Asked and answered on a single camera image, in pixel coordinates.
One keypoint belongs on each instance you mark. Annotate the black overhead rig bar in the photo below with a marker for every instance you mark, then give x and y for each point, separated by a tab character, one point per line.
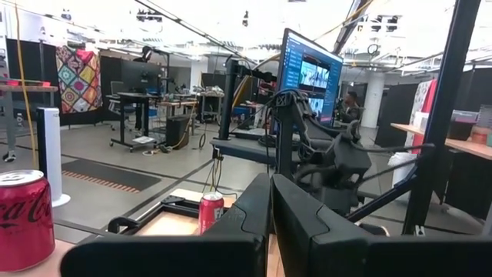
351	23

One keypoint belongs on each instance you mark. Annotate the black monitor on stand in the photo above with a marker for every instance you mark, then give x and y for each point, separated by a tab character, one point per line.
140	77

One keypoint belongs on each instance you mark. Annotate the red Coca-Cola can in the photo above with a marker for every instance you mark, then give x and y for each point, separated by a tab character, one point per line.
23	223

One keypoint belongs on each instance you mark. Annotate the black rig upright post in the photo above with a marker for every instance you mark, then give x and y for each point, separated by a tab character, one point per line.
442	115

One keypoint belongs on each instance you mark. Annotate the long wooden bench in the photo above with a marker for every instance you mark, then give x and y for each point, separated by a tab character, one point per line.
469	146

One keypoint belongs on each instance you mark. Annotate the black rolling desk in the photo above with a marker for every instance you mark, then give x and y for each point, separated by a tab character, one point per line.
134	98

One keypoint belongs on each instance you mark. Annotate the red Fanta can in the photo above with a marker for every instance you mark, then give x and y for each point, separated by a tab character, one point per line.
209	215

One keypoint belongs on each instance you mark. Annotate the white building column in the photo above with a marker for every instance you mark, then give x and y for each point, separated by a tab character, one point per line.
373	100

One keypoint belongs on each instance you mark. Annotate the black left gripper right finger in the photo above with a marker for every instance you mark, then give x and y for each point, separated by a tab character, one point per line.
326	250

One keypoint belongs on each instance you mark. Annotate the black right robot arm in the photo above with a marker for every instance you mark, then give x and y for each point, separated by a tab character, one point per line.
284	134

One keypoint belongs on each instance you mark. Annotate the tablet with blue screen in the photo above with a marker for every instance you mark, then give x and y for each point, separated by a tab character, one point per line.
311	73

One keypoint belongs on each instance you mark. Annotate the red and white banner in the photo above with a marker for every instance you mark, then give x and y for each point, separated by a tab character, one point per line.
423	100

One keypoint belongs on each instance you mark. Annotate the black aluminium table frame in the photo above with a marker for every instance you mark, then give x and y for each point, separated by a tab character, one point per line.
180	209

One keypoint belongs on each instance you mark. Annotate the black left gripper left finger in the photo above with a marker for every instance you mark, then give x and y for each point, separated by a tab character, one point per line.
238	250

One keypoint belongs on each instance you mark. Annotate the white trash bag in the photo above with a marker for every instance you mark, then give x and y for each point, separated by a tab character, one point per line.
401	169

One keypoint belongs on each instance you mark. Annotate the black partition panel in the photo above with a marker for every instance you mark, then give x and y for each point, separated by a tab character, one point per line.
30	65

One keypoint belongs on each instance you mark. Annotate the colourful patchwork panel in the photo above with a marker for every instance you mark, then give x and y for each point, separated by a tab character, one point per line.
78	81

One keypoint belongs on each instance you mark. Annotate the black ceiling light track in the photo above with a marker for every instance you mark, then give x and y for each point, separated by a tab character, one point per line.
192	29

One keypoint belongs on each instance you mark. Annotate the white cylindrical object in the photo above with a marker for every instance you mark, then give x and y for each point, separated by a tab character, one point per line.
52	154

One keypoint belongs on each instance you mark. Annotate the black mat with orange stripes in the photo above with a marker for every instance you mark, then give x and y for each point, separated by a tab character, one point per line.
111	175

